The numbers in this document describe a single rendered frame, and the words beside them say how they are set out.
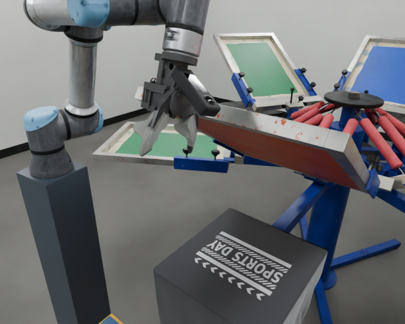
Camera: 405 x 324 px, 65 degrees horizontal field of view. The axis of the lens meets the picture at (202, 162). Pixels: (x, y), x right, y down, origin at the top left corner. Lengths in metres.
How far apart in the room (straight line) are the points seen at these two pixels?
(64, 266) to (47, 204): 0.29
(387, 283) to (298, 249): 1.55
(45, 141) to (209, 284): 0.74
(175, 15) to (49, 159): 0.79
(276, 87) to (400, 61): 1.00
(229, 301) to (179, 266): 0.22
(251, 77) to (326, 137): 1.99
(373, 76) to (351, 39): 2.49
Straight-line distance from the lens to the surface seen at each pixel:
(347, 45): 5.39
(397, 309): 2.63
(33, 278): 2.71
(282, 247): 1.29
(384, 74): 2.93
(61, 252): 1.40
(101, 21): 0.66
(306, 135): 0.67
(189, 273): 1.15
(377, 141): 1.81
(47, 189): 1.25
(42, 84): 4.77
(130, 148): 2.06
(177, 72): 0.63
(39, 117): 1.22
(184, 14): 0.63
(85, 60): 1.13
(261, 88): 2.56
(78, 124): 1.26
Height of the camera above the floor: 1.77
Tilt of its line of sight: 26 degrees down
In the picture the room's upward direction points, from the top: 1 degrees clockwise
